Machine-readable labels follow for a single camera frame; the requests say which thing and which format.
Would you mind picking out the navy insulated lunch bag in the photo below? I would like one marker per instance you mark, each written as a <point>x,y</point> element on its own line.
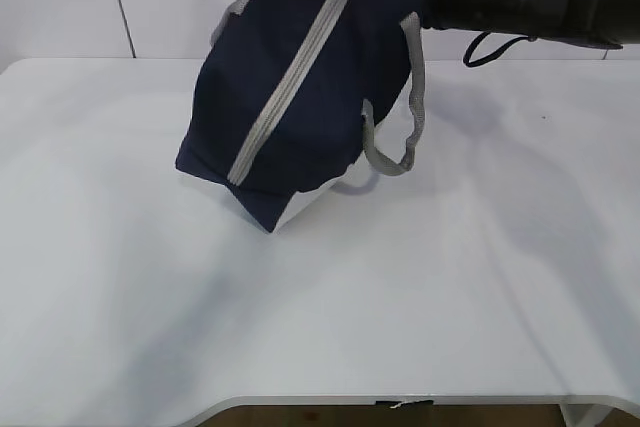
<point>295,92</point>

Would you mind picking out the black tape on table edge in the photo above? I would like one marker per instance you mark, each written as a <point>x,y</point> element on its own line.
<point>397,404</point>

